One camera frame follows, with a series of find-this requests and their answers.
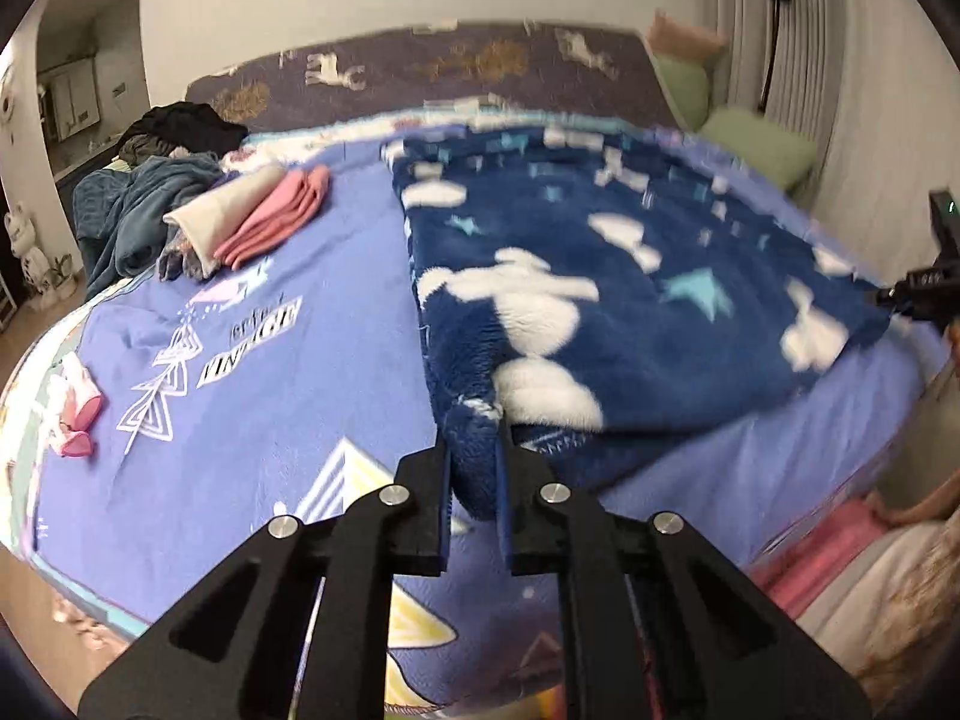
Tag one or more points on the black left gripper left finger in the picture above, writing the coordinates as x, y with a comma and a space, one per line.
294, 622

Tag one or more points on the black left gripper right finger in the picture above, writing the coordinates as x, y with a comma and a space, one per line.
657, 623

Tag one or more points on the dark blue fleece star garment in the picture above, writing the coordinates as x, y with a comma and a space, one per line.
606, 298

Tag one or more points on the black clothes pile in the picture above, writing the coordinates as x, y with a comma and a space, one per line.
197, 127

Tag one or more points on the green pillow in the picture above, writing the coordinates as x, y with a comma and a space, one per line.
781, 156

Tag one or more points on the purple printed bed sheet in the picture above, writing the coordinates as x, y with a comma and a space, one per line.
295, 384

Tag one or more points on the grey window curtain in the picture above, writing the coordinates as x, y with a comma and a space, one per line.
807, 80

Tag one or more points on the small pink white garment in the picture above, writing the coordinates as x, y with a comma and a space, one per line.
74, 401

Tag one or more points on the green upright cushion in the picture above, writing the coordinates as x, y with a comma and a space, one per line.
687, 87

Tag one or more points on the pink pillow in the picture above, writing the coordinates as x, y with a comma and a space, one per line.
692, 44

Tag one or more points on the dark deer-print headboard cover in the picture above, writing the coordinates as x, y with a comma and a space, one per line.
530, 65

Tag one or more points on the folded beige garment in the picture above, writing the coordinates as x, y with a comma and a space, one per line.
211, 218

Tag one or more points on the teal fleece blanket pile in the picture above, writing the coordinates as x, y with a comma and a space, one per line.
119, 215

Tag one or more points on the folded pink garment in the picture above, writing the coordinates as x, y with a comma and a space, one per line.
289, 207

